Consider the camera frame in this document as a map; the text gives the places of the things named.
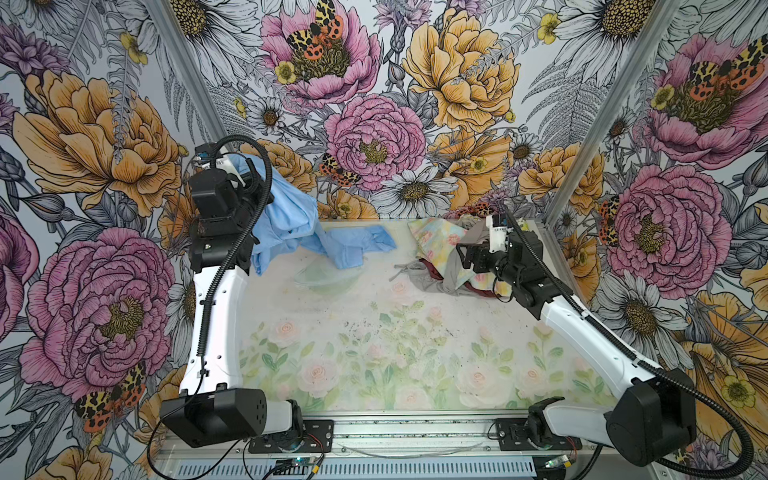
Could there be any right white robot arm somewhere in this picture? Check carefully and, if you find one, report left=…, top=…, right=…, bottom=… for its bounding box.
left=456, top=227, right=696, bottom=467

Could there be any maroon cloth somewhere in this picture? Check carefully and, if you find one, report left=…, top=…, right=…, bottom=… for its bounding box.
left=412, top=259, right=495, bottom=298

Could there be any left green circuit board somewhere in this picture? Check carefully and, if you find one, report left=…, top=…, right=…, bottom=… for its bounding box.
left=274, top=456, right=324, bottom=475

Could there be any light blue shirt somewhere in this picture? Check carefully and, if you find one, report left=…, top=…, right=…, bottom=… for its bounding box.
left=251, top=169, right=397, bottom=276

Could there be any aluminium corner post left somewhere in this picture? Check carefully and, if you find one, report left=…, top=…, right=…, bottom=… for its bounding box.
left=146, top=1, right=228, bottom=140

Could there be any green circuit board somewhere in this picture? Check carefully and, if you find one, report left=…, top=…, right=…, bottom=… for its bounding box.
left=274, top=456, right=324, bottom=475
left=543, top=454, right=572, bottom=469

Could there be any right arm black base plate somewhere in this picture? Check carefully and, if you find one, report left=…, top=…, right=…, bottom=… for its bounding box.
left=487, top=417, right=582, bottom=452

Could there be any aluminium corner post right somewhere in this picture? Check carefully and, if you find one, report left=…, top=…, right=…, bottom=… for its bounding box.
left=542, top=0, right=681, bottom=227

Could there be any aluminium corner post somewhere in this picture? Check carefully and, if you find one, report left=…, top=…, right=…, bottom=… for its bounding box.
left=542, top=0, right=681, bottom=227
left=146, top=1, right=228, bottom=140

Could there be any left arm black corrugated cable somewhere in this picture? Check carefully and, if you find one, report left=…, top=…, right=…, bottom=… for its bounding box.
left=146, top=134, right=274, bottom=480

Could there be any pastel floral watercolour cloth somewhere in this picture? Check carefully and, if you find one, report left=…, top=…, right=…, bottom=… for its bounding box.
left=407, top=217, right=517, bottom=299

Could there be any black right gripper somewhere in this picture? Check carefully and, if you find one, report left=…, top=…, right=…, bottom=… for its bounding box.
left=455, top=243, right=522, bottom=287

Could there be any right green circuit board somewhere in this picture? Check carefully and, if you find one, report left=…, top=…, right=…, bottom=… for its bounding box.
left=543, top=454, right=572, bottom=469

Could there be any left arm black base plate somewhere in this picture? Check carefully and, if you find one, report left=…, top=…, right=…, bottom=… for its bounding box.
left=247, top=419, right=335, bottom=455

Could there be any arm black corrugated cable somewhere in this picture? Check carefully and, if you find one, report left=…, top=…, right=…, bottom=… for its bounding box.
left=146, top=134, right=274, bottom=480
left=500, top=206, right=755, bottom=480

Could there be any aluminium front rail frame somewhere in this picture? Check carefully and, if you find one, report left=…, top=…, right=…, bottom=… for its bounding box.
left=155, top=409, right=674, bottom=479

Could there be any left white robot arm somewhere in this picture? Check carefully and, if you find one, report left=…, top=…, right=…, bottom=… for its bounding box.
left=161, top=156, right=304, bottom=449

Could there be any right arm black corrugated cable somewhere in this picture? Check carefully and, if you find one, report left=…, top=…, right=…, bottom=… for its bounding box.
left=500, top=206, right=755, bottom=480

